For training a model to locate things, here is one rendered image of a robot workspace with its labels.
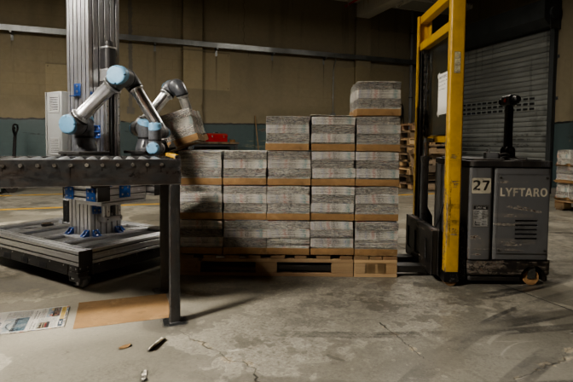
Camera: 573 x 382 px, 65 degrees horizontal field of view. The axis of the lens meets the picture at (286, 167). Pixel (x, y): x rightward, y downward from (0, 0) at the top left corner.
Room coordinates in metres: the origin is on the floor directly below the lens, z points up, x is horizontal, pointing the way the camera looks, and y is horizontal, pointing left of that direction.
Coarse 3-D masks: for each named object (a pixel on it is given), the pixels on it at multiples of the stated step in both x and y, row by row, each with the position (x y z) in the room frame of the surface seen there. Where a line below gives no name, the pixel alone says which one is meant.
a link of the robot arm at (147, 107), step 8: (136, 80) 2.81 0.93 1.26; (128, 88) 2.81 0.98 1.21; (136, 88) 2.81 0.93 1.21; (136, 96) 2.81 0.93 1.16; (144, 96) 2.82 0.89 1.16; (144, 104) 2.81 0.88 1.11; (152, 104) 2.85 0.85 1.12; (144, 112) 2.81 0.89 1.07; (152, 112) 2.81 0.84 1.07; (152, 120) 2.81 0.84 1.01; (160, 120) 2.82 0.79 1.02; (168, 128) 2.88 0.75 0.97; (168, 136) 2.88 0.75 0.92
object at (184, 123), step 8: (176, 112) 3.01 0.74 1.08; (184, 112) 3.01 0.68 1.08; (192, 112) 3.09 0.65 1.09; (168, 120) 3.01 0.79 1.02; (176, 120) 3.01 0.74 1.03; (184, 120) 3.01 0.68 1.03; (192, 120) 3.02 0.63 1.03; (176, 128) 3.02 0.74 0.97; (184, 128) 3.01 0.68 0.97; (192, 128) 3.01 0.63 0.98; (176, 136) 3.01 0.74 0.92; (184, 144) 3.02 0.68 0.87; (192, 144) 3.12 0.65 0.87; (168, 152) 3.10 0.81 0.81
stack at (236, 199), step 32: (192, 160) 2.95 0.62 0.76; (224, 160) 2.96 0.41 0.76; (256, 160) 2.96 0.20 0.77; (288, 160) 2.95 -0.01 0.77; (320, 160) 2.96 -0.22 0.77; (352, 160) 2.95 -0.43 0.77; (192, 192) 2.95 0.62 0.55; (224, 192) 2.94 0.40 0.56; (256, 192) 2.94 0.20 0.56; (288, 192) 2.94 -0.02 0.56; (320, 192) 2.95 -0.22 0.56; (352, 192) 2.94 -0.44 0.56; (192, 224) 2.95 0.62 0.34; (224, 224) 2.95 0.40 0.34; (256, 224) 2.95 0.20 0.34; (288, 224) 2.95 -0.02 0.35; (320, 224) 2.95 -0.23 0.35; (352, 224) 2.94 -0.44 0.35; (192, 256) 2.95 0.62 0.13; (224, 256) 3.08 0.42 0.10; (256, 256) 2.95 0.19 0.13; (288, 256) 3.08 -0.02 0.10; (320, 256) 2.94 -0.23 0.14
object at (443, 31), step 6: (438, 30) 3.03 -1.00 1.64; (444, 30) 2.92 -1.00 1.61; (432, 36) 3.16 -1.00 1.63; (438, 36) 3.03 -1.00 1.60; (444, 36) 2.99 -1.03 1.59; (426, 42) 3.29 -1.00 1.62; (432, 42) 3.16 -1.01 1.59; (438, 42) 3.16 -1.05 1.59; (420, 48) 3.44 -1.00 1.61; (426, 48) 3.35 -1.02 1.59
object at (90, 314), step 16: (80, 304) 2.39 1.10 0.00; (96, 304) 2.39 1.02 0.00; (112, 304) 2.39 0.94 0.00; (128, 304) 2.39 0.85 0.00; (144, 304) 2.39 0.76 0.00; (160, 304) 2.40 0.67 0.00; (80, 320) 2.18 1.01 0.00; (96, 320) 2.18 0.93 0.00; (112, 320) 2.18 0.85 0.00; (128, 320) 2.18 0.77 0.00; (144, 320) 2.18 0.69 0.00
